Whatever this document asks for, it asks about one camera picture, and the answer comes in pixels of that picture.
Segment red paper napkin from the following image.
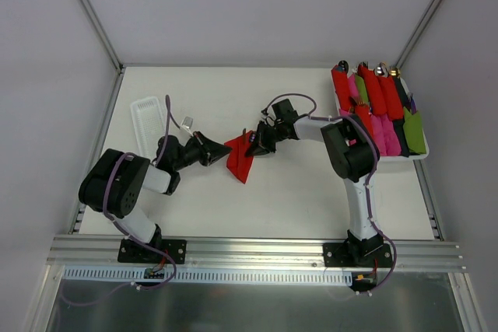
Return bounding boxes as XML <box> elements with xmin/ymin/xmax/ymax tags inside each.
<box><xmin>224</xmin><ymin>131</ymin><xmax>254</xmax><ymax>183</ymax></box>

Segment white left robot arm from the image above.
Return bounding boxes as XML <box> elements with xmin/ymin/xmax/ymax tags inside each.
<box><xmin>78</xmin><ymin>131</ymin><xmax>232</xmax><ymax>264</ymax></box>

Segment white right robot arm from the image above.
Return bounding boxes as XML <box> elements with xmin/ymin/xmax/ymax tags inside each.
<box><xmin>245</xmin><ymin>99</ymin><xmax>384</xmax><ymax>267</ymax></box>

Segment black rolled napkin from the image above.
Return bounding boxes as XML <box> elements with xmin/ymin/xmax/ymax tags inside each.
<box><xmin>393</xmin><ymin>77</ymin><xmax>415</xmax><ymax>157</ymax></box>

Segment green rolled napkin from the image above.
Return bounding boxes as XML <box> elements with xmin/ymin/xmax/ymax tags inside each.
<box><xmin>403</xmin><ymin>108</ymin><xmax>426</xmax><ymax>154</ymax></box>

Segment white perforated utensil basket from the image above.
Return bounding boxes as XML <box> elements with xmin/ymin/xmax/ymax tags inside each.
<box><xmin>130</xmin><ymin>96</ymin><xmax>166</xmax><ymax>159</ymax></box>

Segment white tray of rolled napkins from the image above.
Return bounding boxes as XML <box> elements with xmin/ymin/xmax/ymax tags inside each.
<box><xmin>331</xmin><ymin>61</ymin><xmax>430</xmax><ymax>162</ymax></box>

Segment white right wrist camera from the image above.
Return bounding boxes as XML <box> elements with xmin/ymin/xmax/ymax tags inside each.
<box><xmin>261</xmin><ymin>110</ymin><xmax>275</xmax><ymax>126</ymax></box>

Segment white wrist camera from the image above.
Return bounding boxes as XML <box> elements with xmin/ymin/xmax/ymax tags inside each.
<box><xmin>261</xmin><ymin>110</ymin><xmax>275</xmax><ymax>126</ymax></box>
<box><xmin>180</xmin><ymin>117</ymin><xmax>194</xmax><ymax>136</ymax></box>

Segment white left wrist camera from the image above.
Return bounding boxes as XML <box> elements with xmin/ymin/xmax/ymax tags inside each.
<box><xmin>180</xmin><ymin>117</ymin><xmax>194</xmax><ymax>136</ymax></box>

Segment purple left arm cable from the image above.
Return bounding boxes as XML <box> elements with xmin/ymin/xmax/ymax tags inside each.
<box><xmin>58</xmin><ymin>94</ymin><xmax>184</xmax><ymax>306</ymax></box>

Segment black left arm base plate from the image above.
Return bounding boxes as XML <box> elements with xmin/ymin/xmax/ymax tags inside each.
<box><xmin>117</xmin><ymin>239</ymin><xmax>187</xmax><ymax>264</ymax></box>

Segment white slotted cable duct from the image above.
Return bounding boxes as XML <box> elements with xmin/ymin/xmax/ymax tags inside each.
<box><xmin>61</xmin><ymin>265</ymin><xmax>353</xmax><ymax>287</ymax></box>

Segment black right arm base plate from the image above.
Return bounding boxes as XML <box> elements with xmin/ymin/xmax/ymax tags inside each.
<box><xmin>322</xmin><ymin>241</ymin><xmax>394</xmax><ymax>268</ymax></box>

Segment aluminium front rail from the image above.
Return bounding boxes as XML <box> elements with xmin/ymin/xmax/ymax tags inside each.
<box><xmin>46</xmin><ymin>235</ymin><xmax>468</xmax><ymax>273</ymax></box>

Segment left frame post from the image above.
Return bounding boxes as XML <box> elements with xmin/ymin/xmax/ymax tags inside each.
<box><xmin>77</xmin><ymin>0</ymin><xmax>124</xmax><ymax>74</ymax></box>

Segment frame post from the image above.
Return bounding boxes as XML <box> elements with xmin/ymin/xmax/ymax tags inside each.
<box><xmin>395</xmin><ymin>0</ymin><xmax>444</xmax><ymax>68</ymax></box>
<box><xmin>77</xmin><ymin>0</ymin><xmax>124</xmax><ymax>74</ymax></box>

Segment right frame post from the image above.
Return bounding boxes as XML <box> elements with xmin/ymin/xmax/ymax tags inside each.
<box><xmin>395</xmin><ymin>0</ymin><xmax>444</xmax><ymax>68</ymax></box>

